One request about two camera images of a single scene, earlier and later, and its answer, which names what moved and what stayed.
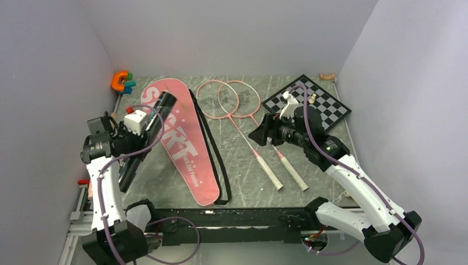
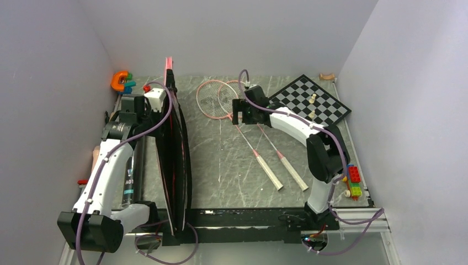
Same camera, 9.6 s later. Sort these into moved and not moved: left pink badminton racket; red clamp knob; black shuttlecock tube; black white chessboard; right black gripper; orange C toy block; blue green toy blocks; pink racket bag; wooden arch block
Moved: black shuttlecock tube; pink racket bag; right black gripper
Not moved: wooden arch block; red clamp knob; black white chessboard; left pink badminton racket; orange C toy block; blue green toy blocks
